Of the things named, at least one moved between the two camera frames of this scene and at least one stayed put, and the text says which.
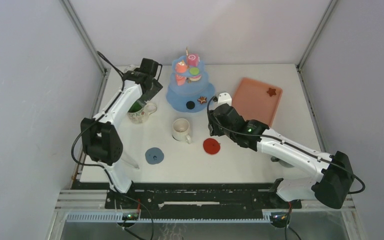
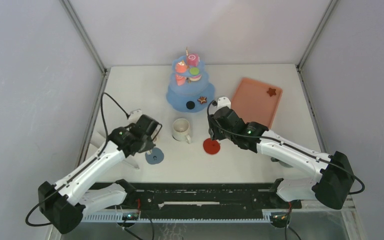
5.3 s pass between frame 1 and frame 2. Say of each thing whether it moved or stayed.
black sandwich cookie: stayed
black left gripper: moved
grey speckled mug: stayed
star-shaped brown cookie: stayed
